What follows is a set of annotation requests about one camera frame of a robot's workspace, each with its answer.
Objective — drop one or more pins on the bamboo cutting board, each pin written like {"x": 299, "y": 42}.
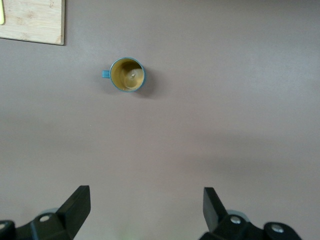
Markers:
{"x": 32, "y": 22}

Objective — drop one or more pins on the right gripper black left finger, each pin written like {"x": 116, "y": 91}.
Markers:
{"x": 72, "y": 212}

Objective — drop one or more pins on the yellow plastic fork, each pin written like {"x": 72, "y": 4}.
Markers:
{"x": 1, "y": 12}

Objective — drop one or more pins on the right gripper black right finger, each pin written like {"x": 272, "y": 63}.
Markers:
{"x": 212, "y": 212}

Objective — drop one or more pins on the teal cup yellow inside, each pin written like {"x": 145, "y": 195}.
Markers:
{"x": 125, "y": 75}

